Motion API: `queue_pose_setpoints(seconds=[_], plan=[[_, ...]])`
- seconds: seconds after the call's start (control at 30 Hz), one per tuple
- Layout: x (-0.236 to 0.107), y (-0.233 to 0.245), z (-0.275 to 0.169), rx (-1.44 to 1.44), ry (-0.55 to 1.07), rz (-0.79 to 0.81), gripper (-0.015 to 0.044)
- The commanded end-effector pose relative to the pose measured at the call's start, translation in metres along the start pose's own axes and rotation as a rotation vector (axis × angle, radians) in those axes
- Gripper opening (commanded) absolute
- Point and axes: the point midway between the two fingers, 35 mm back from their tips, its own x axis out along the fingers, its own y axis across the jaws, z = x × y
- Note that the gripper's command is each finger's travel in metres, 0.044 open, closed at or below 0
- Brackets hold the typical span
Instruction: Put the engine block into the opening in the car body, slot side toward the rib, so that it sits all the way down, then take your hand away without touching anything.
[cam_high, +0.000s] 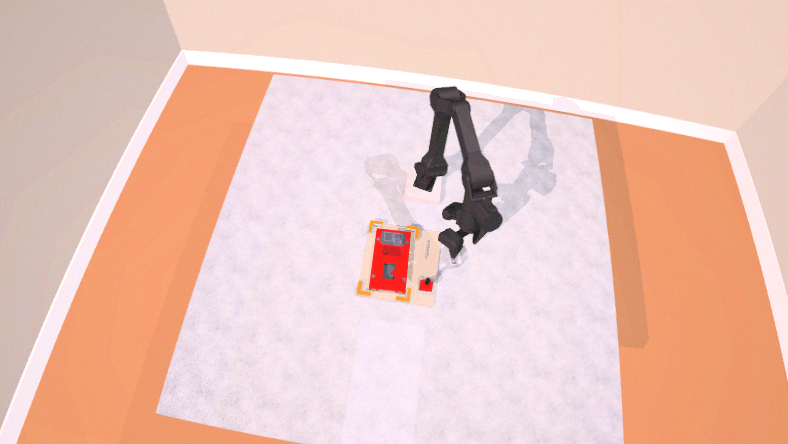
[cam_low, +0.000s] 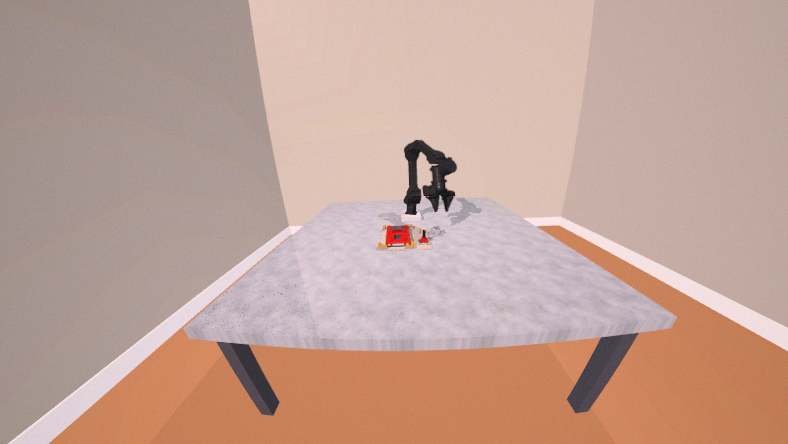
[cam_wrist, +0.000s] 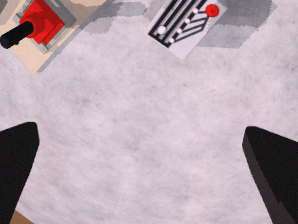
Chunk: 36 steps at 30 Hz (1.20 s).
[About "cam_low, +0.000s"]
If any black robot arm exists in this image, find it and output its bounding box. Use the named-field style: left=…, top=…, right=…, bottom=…
left=404, top=140, right=457, bottom=215

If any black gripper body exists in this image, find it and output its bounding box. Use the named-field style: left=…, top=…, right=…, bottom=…
left=423, top=177, right=455, bottom=198

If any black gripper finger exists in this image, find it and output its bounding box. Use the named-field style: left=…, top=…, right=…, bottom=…
left=441, top=196, right=454, bottom=212
left=426, top=195, right=440, bottom=212

